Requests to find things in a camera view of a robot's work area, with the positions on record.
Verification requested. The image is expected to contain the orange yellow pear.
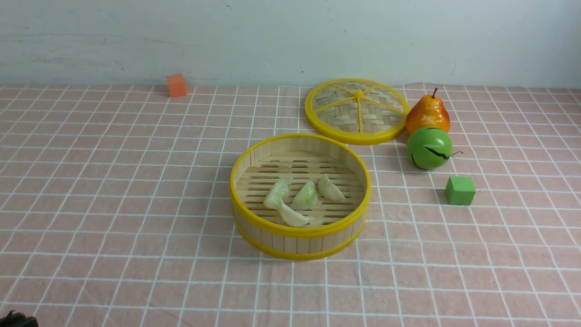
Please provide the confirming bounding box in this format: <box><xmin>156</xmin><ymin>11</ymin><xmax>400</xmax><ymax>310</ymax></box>
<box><xmin>405</xmin><ymin>88</ymin><xmax>451</xmax><ymax>134</ymax></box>

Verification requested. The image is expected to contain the orange foam cube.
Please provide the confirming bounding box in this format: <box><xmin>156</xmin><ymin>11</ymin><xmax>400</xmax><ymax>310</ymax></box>
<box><xmin>166</xmin><ymin>73</ymin><xmax>187</xmax><ymax>99</ymax></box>

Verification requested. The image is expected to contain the white dumpling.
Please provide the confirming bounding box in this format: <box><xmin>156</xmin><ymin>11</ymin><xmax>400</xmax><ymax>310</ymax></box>
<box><xmin>289</xmin><ymin>181</ymin><xmax>318</xmax><ymax>211</ymax></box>
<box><xmin>318</xmin><ymin>174</ymin><xmax>346</xmax><ymax>202</ymax></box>
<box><xmin>263</xmin><ymin>178</ymin><xmax>289</xmax><ymax>210</ymax></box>
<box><xmin>277</xmin><ymin>202</ymin><xmax>314</xmax><ymax>228</ymax></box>

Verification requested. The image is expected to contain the yellow bamboo steamer lid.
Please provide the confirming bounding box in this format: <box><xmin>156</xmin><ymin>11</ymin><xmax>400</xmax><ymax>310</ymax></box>
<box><xmin>304</xmin><ymin>78</ymin><xmax>411</xmax><ymax>145</ymax></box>

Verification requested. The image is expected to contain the green apple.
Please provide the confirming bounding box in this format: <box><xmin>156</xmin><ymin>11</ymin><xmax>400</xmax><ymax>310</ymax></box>
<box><xmin>406</xmin><ymin>128</ymin><xmax>463</xmax><ymax>170</ymax></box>

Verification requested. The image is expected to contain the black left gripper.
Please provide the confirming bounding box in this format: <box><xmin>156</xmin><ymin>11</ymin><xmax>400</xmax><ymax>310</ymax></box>
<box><xmin>0</xmin><ymin>311</ymin><xmax>38</xmax><ymax>327</ymax></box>

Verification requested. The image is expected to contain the pink checkered tablecloth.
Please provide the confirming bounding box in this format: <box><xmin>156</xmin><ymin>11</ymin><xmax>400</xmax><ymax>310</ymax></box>
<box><xmin>0</xmin><ymin>85</ymin><xmax>581</xmax><ymax>327</ymax></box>

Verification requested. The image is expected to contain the bamboo steamer tray yellow rim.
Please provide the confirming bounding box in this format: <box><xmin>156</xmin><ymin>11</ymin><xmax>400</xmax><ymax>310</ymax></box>
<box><xmin>230</xmin><ymin>134</ymin><xmax>372</xmax><ymax>260</ymax></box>

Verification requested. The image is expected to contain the green foam cube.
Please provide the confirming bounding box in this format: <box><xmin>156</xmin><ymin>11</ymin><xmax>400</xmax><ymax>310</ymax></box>
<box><xmin>445</xmin><ymin>176</ymin><xmax>477</xmax><ymax>206</ymax></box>

